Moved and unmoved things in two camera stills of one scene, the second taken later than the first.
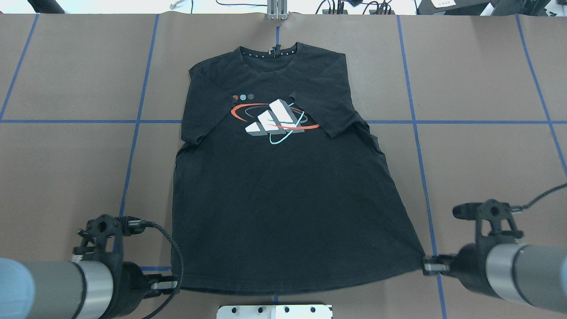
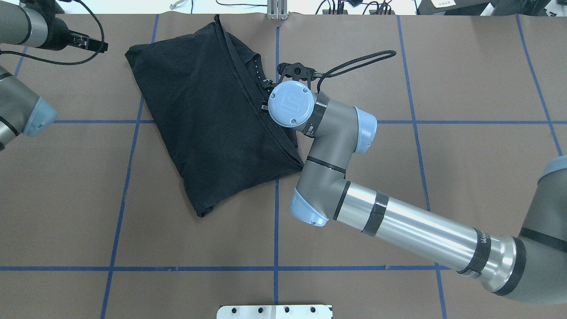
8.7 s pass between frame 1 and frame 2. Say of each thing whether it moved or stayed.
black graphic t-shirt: moved
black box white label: stayed
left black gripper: moved
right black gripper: moved
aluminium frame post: stayed
